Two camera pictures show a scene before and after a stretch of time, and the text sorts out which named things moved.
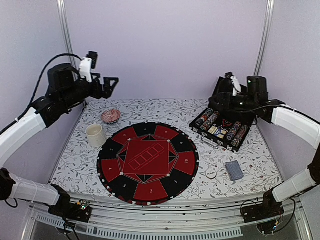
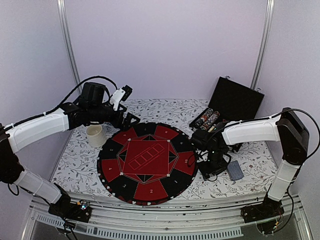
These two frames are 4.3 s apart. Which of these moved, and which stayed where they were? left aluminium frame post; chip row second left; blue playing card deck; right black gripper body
Moved: right black gripper body
Stayed: left aluminium frame post; chip row second left; blue playing card deck
